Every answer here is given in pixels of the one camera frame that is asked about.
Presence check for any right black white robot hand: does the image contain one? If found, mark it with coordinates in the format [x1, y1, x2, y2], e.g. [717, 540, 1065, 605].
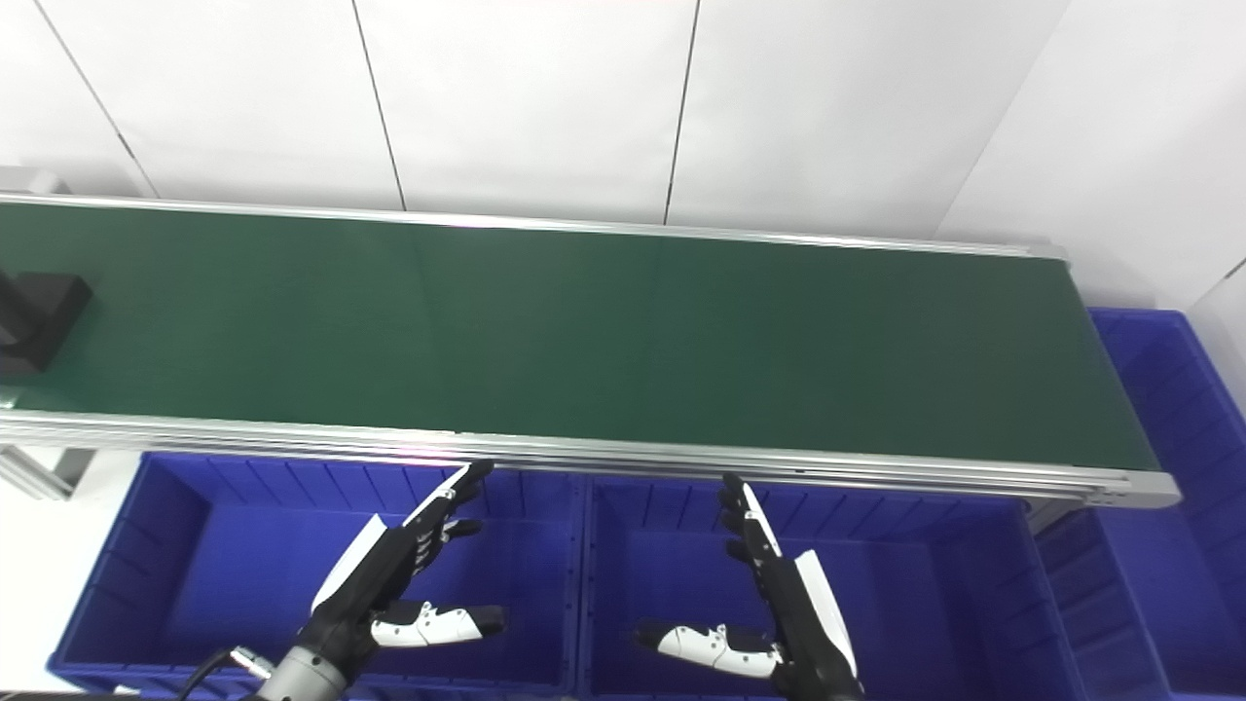
[631, 473, 865, 701]

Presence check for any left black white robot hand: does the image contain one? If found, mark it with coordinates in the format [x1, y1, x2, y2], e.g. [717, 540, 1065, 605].
[292, 460, 509, 673]

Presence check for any black cylinder part square base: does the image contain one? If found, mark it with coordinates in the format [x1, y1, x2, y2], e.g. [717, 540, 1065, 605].
[0, 271, 95, 381]

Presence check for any blue plastic bin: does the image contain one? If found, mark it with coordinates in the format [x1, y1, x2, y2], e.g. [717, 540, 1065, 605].
[579, 472, 1086, 701]
[1037, 308, 1246, 701]
[47, 450, 585, 701]

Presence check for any aluminium conveyor leg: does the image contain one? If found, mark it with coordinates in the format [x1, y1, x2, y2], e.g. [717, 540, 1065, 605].
[1022, 497, 1083, 533]
[0, 443, 98, 502]

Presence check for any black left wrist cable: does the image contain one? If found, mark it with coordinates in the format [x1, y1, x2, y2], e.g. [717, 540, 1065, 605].
[170, 646, 279, 701]

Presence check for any green conveyor belt aluminium frame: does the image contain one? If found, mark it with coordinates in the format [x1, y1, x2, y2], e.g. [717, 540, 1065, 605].
[0, 192, 1184, 512]

